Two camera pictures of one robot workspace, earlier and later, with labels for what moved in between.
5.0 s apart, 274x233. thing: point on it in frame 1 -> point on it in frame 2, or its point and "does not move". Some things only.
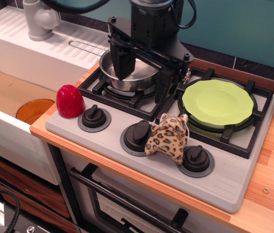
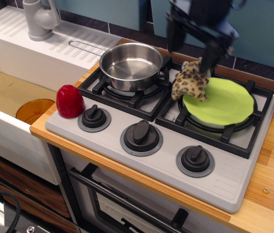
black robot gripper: (154, 32) -> (203, 17)
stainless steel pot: (142, 75) does not move
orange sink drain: (31, 110) does not move
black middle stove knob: (133, 138) does not move
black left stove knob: (94, 119) does not move
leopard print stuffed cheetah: (169, 137) -> (190, 81)
